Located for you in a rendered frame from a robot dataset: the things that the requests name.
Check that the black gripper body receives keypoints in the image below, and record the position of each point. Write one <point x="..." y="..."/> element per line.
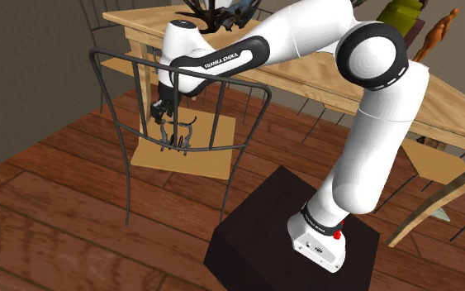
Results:
<point x="167" y="105"/>

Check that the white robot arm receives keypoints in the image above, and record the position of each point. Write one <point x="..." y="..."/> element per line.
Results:
<point x="381" y="133"/>

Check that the grey black metal tool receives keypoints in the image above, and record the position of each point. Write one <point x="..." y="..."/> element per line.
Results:
<point x="183" y="139"/>

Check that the black antler sculpture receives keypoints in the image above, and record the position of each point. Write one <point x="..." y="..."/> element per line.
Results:
<point x="220" y="18"/>

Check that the dark robot stand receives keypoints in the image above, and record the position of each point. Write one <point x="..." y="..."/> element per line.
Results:
<point x="256" y="241"/>

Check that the green box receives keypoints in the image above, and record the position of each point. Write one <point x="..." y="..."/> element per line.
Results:
<point x="399" y="14"/>

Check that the brown human figure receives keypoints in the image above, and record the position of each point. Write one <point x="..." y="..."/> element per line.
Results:
<point x="433" y="38"/>

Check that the wooden table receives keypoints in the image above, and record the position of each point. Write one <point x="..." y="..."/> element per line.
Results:
<point x="449" y="104"/>

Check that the curved wooden chair back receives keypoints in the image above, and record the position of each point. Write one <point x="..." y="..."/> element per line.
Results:
<point x="437" y="201"/>

